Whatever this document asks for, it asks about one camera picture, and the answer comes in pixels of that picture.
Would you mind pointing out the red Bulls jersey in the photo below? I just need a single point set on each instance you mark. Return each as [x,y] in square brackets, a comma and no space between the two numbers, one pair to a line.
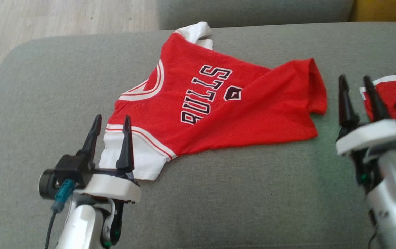
[253,110]

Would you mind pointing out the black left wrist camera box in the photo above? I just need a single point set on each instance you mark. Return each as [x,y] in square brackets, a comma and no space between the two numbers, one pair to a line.
[68,169]

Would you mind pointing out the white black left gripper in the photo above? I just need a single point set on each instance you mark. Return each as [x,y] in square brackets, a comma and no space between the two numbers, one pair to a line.
[115,186]

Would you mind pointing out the yellow-brown furniture piece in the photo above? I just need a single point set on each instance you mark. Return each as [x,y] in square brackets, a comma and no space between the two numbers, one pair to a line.
[388,10]

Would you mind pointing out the grey fabric sofa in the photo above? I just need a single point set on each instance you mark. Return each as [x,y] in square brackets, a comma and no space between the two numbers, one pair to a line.
[218,207]

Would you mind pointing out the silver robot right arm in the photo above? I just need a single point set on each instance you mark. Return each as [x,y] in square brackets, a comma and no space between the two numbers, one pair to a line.
[395,200]

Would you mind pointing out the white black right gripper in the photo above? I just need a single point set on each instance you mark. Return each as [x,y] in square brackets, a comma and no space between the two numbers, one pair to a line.
[370,136]

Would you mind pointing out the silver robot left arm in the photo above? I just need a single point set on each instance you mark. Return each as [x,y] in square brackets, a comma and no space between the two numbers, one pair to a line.
[80,224]

